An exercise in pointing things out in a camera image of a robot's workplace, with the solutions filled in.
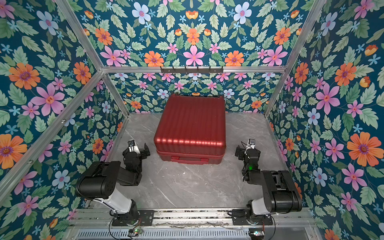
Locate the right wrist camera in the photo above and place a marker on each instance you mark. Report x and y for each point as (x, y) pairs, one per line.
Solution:
(249, 144)

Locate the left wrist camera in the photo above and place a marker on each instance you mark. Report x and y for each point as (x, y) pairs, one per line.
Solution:
(133, 147)

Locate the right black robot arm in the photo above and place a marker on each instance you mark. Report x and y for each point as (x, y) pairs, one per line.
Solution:
(280, 194)

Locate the metal hook rail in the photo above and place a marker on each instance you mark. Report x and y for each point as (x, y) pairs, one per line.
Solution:
(188, 70)

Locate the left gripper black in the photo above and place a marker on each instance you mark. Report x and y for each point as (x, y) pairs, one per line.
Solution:
(141, 155)

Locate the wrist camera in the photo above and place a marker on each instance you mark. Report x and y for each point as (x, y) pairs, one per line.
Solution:
(133, 147)
(249, 144)

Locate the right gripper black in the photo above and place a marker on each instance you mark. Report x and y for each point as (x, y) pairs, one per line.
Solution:
(241, 151)

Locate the aluminium cage frame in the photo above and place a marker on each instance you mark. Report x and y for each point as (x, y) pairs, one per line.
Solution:
(12, 178)

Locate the white slotted cable duct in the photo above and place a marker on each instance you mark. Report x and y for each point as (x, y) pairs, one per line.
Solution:
(164, 234)

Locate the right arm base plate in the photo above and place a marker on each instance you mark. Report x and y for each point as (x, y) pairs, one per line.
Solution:
(242, 217)

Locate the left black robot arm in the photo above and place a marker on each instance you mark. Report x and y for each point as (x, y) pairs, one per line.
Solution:
(98, 183)

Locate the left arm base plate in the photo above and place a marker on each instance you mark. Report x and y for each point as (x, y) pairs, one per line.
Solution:
(134, 218)

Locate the red hard-shell suitcase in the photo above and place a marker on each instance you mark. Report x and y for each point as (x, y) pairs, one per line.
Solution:
(192, 130)

